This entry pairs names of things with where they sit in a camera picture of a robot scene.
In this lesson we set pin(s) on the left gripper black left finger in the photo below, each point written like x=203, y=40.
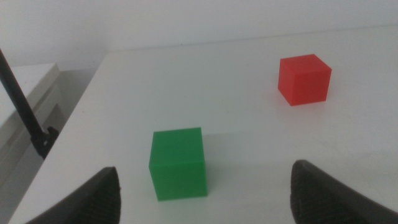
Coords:
x=96, y=202

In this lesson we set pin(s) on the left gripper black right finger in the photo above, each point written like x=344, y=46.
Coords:
x=320, y=199

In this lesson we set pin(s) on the green cube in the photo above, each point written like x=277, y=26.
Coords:
x=178, y=168

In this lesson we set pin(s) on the red cube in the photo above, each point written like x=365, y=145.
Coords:
x=304, y=81

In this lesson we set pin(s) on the black pole with clamp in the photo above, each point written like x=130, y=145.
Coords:
x=18, y=99

